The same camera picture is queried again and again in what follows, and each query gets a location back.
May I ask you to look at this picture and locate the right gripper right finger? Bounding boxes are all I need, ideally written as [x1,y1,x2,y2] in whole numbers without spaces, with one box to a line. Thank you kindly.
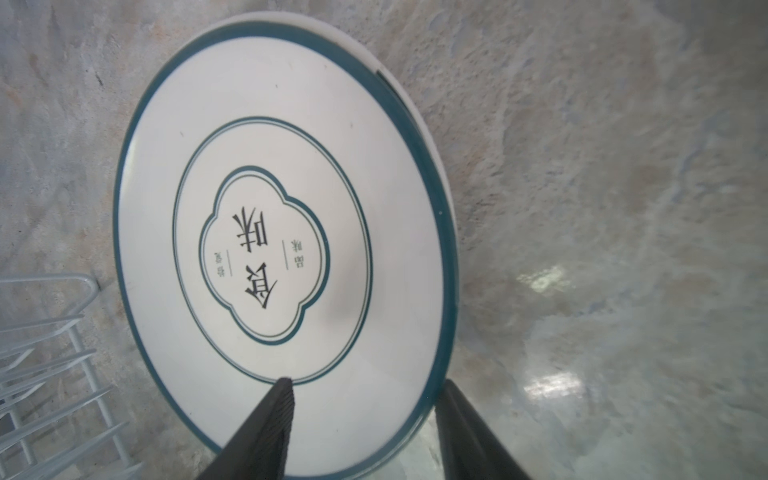
[435,379,531,480]

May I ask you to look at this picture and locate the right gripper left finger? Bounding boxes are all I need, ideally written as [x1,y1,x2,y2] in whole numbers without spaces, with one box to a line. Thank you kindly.
[197,378,295,480]

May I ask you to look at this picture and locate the green rimmed white plate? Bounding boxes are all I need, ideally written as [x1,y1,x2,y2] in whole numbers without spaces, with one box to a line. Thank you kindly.
[113,12,459,479]

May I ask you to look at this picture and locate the white wire dish rack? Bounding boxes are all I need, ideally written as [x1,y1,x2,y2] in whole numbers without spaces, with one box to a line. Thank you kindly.
[1,273,144,479]

